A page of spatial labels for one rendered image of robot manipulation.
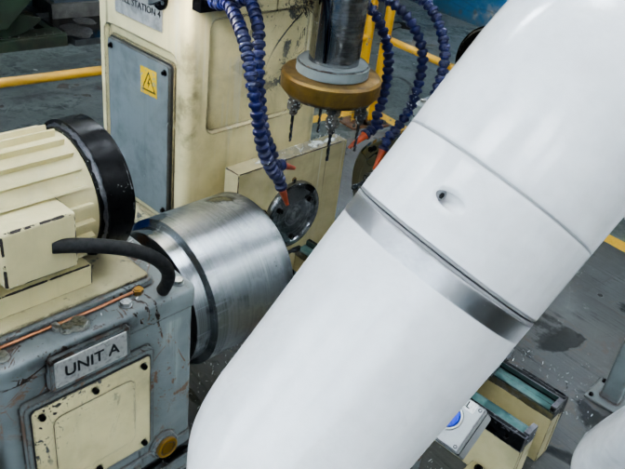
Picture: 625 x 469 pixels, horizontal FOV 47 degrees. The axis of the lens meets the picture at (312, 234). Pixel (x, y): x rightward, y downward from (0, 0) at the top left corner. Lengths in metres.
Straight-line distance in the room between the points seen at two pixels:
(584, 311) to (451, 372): 1.54
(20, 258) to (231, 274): 0.36
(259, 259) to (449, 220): 0.89
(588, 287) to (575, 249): 1.63
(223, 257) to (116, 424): 0.29
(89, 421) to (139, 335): 0.13
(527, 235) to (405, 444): 0.09
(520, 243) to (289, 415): 0.11
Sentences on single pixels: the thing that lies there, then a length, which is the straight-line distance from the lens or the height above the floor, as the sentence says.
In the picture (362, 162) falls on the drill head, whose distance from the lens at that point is 1.60.
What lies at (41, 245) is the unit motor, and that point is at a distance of 0.87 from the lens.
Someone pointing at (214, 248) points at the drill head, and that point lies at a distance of 1.11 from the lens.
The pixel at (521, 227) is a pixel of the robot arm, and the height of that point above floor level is 1.63.
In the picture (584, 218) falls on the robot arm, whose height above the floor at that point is 1.63.
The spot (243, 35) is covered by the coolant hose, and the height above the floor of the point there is 1.42.
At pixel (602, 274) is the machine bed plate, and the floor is 0.80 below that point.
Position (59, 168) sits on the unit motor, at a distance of 0.91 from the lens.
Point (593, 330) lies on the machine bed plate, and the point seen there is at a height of 0.80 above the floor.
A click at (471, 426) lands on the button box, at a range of 1.01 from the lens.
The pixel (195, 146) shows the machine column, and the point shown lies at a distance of 1.40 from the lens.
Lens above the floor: 1.75
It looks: 31 degrees down
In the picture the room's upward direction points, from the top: 8 degrees clockwise
